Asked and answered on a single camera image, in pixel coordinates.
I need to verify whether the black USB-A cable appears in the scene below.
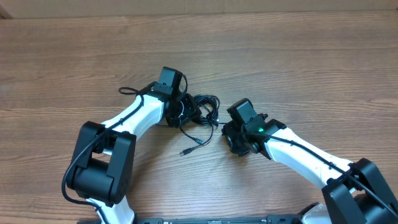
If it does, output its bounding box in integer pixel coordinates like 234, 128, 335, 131
179, 95, 221, 157

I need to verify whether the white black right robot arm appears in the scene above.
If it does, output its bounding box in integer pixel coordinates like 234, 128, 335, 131
222, 98, 397, 223

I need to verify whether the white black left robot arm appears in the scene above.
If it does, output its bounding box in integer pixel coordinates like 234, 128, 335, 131
61, 67, 193, 223

